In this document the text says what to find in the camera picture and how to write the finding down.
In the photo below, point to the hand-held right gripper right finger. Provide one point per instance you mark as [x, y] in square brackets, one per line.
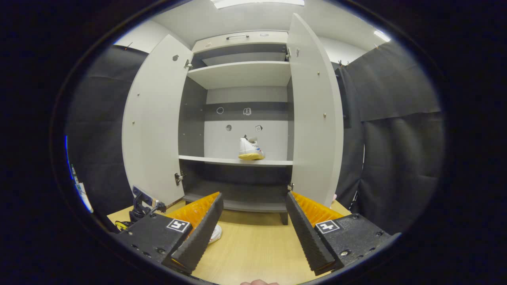
[305, 233]

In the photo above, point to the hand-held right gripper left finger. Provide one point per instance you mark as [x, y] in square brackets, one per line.
[204, 233]

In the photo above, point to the white shoe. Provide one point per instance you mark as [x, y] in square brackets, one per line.
[249, 150]
[216, 234]

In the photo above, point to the grey shoe cabinet door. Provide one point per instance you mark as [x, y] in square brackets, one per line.
[315, 118]
[154, 126]

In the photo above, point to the grey shoe cabinet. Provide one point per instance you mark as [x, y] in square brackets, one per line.
[222, 142]

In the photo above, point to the grey cabinet drawer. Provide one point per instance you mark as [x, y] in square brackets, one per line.
[245, 41]

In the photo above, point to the black backdrop cloth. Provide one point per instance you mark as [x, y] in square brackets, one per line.
[103, 138]
[352, 150]
[396, 118]

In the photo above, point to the ceiling light panel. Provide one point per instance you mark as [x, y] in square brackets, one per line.
[382, 35]

